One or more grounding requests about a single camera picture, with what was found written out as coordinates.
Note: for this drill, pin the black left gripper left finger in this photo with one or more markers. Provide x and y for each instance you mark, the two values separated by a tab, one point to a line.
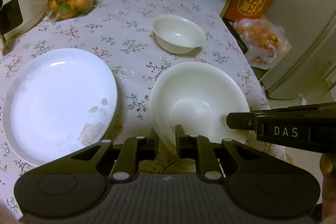
132	152

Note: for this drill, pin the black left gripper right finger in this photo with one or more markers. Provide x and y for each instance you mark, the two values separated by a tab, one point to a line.
198	148

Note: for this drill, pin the cream bowl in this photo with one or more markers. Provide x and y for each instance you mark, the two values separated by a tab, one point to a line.
199	97
178	35

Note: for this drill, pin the small white plate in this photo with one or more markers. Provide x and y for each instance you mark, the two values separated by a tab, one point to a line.
58	103

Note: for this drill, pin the cardboard box under bag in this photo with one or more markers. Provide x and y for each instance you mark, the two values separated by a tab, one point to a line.
256	57

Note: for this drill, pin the plastic bag of tangerines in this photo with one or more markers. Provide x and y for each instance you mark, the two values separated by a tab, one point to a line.
265	36

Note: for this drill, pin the floral tablecloth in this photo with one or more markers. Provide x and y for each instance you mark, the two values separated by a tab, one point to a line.
119	33

